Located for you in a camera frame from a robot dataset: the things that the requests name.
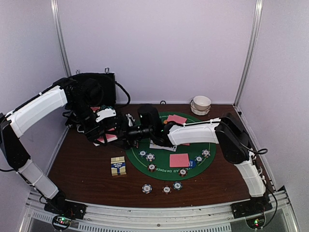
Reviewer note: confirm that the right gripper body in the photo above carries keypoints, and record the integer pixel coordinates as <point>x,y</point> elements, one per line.
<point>131,134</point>

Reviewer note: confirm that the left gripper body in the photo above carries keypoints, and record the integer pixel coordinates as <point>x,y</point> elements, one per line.
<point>88,129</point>

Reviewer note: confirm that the red-backed card deck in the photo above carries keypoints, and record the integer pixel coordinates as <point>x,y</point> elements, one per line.
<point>108,137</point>

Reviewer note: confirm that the fifty chips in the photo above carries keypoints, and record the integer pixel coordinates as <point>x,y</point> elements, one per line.
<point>143,154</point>
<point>199,159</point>

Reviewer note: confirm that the face-up white card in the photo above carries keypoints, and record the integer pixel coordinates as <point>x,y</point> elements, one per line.
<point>152,145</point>

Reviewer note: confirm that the ten chips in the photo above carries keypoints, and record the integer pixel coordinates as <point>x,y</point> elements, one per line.
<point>205,153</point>
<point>150,157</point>

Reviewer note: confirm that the hundred chips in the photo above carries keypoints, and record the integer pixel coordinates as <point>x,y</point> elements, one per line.
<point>151,167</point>
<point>183,172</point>

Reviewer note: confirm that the dealt red card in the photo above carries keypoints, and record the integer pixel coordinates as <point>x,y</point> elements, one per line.
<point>176,118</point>
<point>179,160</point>

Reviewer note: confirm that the blue peach ten chip stack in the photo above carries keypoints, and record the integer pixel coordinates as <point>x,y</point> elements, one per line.
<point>147,188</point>

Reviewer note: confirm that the brown hundred chip stack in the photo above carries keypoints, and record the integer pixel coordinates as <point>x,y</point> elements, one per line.
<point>166,190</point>

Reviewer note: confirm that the blue small blind button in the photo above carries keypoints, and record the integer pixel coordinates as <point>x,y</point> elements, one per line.
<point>192,164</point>

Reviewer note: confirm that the blue green fifty chip stack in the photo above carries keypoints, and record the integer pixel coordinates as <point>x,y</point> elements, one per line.
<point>177,186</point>

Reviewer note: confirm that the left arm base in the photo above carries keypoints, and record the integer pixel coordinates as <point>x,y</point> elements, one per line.
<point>68,209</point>

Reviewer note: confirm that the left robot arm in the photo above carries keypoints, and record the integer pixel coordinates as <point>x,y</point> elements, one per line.
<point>81,98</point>

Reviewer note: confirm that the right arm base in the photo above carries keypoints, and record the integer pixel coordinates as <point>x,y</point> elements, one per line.
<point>250,207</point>

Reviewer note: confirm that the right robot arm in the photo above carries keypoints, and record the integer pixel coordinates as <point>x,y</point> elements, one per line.
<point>229,134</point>

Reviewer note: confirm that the teal chips in case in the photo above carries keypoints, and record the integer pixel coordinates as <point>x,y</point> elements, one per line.
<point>104,107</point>

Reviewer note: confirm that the gold blue card box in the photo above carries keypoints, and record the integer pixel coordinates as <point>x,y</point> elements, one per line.
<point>118,166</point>

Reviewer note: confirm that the black poker case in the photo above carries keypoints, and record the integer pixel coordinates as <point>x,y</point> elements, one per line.
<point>96,78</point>

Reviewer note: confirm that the round green poker mat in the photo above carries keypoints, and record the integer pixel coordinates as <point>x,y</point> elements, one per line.
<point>163,170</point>

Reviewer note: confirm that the lower white bowl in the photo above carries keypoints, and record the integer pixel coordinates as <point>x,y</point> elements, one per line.
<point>198,112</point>

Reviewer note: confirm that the white bowl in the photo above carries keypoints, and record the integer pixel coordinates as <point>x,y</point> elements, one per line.
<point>198,112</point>
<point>201,102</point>

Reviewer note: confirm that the upper white bowl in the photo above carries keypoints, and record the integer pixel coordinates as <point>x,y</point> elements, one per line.
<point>201,102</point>

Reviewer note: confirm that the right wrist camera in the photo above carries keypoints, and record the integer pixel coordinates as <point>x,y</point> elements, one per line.
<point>149,117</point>

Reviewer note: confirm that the left aluminium post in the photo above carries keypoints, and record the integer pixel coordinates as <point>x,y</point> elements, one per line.
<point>60,38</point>

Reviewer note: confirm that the aluminium post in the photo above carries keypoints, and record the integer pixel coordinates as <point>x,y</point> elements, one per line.
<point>251,47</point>
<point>60,38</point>

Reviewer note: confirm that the right aluminium post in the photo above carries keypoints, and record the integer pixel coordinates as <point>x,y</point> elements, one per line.
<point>251,47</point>

